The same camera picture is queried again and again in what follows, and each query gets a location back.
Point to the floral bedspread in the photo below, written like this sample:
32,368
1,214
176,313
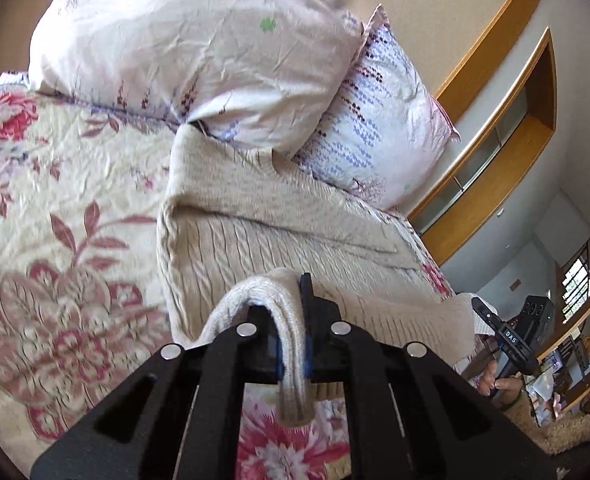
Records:
75,185

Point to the beige shaggy rug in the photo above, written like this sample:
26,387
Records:
570,432

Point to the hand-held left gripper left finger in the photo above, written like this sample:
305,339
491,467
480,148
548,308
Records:
274,356

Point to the black speaker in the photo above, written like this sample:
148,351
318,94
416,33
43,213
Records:
539,315

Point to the wooden shelf unit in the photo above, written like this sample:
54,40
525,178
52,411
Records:
582,340

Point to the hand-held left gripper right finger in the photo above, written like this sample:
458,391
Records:
309,360

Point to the person's right hand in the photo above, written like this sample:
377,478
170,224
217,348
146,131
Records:
489,377

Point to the lavender print pillow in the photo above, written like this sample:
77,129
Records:
375,125

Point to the pink floral pillow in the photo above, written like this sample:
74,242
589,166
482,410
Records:
175,35

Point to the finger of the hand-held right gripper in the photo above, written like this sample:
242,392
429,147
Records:
485,312

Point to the wooden headboard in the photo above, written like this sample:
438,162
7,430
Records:
495,195

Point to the barred window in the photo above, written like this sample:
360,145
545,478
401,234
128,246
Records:
577,285

